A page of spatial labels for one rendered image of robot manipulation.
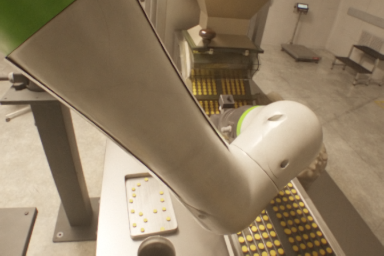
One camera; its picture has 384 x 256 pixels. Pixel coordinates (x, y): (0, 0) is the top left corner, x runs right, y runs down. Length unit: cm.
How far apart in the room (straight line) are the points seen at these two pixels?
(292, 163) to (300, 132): 4
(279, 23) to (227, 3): 442
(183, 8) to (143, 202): 69
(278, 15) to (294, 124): 476
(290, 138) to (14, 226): 54
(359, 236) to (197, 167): 68
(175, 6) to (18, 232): 84
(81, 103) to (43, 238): 153
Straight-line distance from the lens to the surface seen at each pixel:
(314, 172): 78
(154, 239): 59
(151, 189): 76
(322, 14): 562
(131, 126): 21
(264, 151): 34
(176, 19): 101
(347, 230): 86
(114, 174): 81
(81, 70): 18
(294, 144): 35
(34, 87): 104
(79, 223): 164
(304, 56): 459
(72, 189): 139
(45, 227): 174
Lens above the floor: 140
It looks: 34 degrees down
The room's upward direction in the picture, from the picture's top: 7 degrees clockwise
